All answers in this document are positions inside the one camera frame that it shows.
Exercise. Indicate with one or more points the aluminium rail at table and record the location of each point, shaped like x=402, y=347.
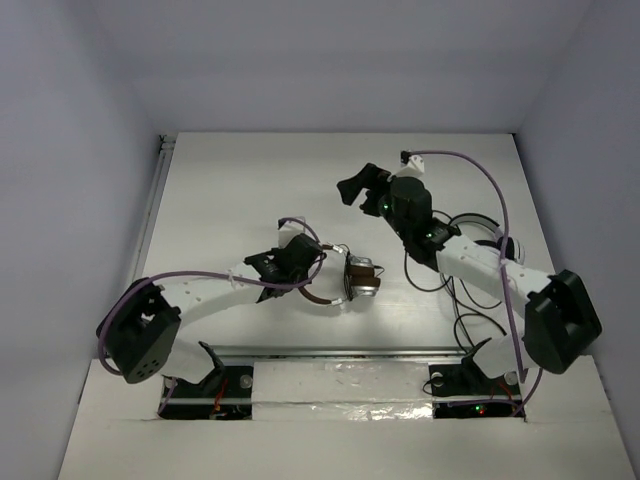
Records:
x=167, y=144
x=310, y=351

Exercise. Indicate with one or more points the white black headphones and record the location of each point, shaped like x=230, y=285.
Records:
x=514, y=250

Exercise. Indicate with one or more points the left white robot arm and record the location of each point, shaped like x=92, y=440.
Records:
x=138, y=338

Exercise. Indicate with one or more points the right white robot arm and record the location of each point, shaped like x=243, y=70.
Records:
x=560, y=321

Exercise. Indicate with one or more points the aluminium rail at table left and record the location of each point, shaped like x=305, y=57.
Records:
x=167, y=144

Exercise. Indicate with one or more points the aluminium rail at table front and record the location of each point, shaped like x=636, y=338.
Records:
x=310, y=351

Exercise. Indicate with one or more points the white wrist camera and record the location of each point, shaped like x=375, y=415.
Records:
x=412, y=165
x=288, y=228

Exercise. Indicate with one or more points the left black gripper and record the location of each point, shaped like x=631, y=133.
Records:
x=310, y=248

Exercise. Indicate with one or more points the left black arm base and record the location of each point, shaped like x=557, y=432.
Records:
x=224, y=394

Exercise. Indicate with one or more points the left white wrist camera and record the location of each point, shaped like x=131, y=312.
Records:
x=288, y=228

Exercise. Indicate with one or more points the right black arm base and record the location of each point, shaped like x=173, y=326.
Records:
x=462, y=391

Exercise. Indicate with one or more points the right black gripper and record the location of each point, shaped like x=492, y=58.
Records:
x=372, y=177

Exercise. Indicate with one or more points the brown silver headphones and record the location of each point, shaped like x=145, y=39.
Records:
x=361, y=277

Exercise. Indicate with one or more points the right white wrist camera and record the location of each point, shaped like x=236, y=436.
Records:
x=412, y=165

